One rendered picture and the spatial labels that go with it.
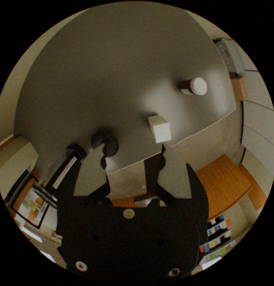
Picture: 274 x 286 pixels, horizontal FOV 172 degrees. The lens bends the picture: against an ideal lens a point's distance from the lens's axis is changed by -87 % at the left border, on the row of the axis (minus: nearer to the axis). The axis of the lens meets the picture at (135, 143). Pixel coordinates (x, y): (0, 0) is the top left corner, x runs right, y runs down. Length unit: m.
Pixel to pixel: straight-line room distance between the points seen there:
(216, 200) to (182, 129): 1.76
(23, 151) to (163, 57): 0.78
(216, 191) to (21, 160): 2.42
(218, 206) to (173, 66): 1.93
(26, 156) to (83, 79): 0.54
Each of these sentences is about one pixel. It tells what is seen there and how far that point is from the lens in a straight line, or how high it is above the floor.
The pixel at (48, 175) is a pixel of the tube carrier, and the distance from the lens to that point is 0.29.
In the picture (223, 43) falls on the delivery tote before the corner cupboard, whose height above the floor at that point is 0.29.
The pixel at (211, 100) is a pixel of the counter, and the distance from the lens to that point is 0.37.
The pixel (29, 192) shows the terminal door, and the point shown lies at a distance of 0.96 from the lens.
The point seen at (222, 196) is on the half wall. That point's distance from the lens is 2.01.
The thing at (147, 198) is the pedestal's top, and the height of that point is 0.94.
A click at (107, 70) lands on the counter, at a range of 0.28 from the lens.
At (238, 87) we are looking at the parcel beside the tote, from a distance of 2.07.
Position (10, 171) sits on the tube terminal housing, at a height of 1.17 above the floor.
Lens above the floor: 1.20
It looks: 61 degrees down
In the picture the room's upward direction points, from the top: 178 degrees counter-clockwise
